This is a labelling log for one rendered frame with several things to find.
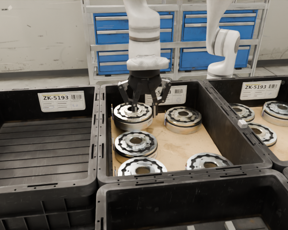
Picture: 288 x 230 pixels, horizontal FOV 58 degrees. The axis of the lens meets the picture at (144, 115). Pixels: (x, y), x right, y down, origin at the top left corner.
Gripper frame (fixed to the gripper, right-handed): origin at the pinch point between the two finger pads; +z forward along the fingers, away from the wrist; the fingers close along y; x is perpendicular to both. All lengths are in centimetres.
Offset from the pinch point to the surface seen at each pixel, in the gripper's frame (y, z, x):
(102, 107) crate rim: 10.8, -4.2, 4.0
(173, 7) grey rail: -46, -2, -179
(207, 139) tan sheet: -15.7, 5.9, 6.4
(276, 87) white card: -42.5, -0.3, -9.4
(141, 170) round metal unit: 3.0, 3.4, 18.9
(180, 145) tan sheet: -8.0, 5.9, 8.3
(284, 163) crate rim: -20.6, -4.1, 28.4
